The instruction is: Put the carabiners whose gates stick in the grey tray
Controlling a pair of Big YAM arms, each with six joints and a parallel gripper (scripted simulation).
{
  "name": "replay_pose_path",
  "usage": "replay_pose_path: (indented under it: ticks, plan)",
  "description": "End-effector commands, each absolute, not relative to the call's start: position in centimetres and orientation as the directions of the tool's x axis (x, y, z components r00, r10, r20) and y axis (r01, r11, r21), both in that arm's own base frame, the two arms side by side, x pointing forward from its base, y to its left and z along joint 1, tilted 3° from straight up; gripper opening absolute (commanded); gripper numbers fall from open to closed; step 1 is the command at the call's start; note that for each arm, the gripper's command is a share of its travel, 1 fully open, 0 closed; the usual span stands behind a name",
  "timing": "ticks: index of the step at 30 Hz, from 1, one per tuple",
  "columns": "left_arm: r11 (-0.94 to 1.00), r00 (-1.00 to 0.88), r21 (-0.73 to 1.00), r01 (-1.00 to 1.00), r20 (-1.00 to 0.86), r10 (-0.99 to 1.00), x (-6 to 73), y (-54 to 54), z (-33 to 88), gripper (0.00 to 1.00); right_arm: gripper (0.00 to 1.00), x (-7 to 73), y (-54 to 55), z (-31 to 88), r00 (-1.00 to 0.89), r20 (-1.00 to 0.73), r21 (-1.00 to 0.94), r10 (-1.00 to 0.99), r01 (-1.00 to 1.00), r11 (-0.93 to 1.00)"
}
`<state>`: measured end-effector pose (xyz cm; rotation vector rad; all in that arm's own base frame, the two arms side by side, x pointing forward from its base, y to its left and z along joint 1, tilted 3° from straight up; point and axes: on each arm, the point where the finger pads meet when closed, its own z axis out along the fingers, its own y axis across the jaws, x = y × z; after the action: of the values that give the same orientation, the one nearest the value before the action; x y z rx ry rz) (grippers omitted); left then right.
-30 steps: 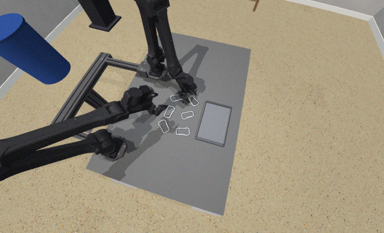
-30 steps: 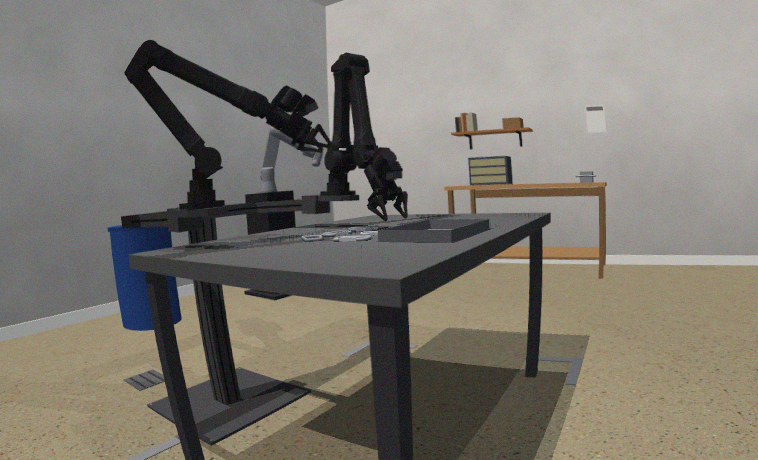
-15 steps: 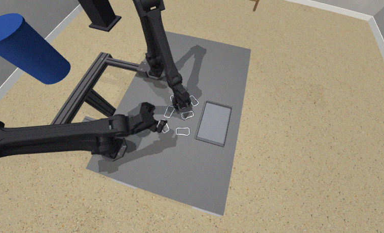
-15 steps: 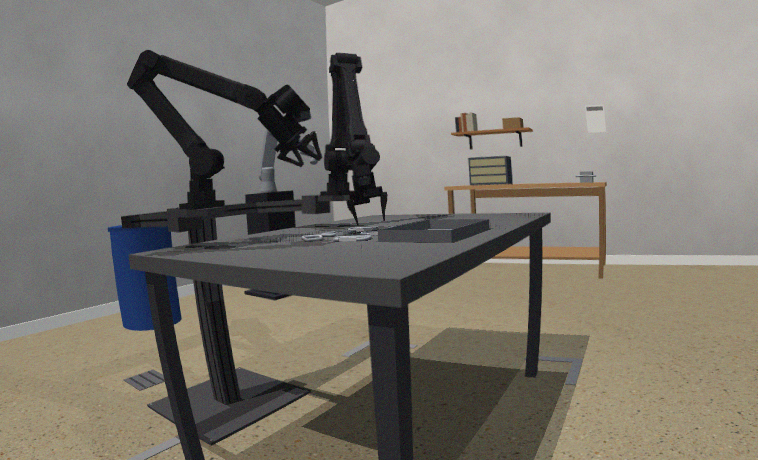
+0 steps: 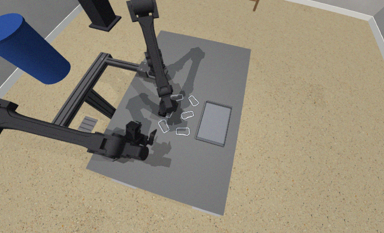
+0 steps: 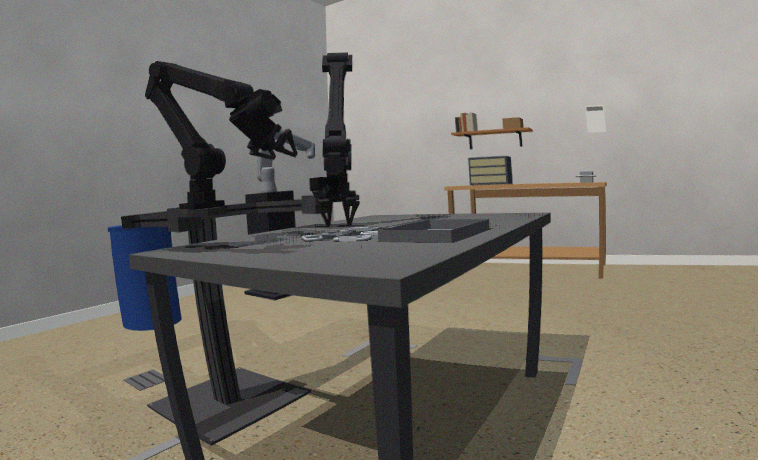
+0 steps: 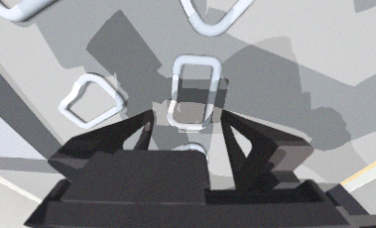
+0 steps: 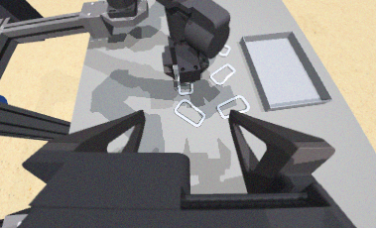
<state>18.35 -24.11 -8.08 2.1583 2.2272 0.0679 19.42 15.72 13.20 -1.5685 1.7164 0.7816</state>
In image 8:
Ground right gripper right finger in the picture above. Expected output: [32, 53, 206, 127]
[228, 109, 335, 193]

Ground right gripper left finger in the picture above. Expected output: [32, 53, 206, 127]
[38, 110, 146, 153]

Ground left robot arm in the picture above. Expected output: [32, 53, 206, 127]
[106, 0, 230, 85]

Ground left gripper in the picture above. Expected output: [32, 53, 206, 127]
[162, 35, 209, 79]

